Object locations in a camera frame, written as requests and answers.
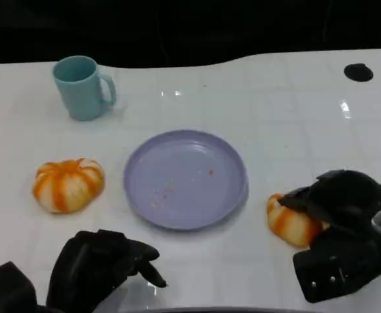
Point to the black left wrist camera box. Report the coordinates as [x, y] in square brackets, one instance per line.
[6, 290]

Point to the pale green mug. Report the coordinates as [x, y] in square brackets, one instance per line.
[79, 93]

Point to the lilac plate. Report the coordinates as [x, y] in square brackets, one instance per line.
[184, 181]

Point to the grey robot torso edge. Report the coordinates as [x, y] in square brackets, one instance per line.
[210, 310]

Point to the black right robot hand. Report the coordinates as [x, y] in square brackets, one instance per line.
[344, 261]

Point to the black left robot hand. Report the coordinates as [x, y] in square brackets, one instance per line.
[83, 270]

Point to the orange and white bread roll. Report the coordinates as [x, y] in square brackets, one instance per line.
[67, 186]
[291, 226]

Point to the black round table grommet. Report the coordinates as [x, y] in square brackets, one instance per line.
[358, 72]

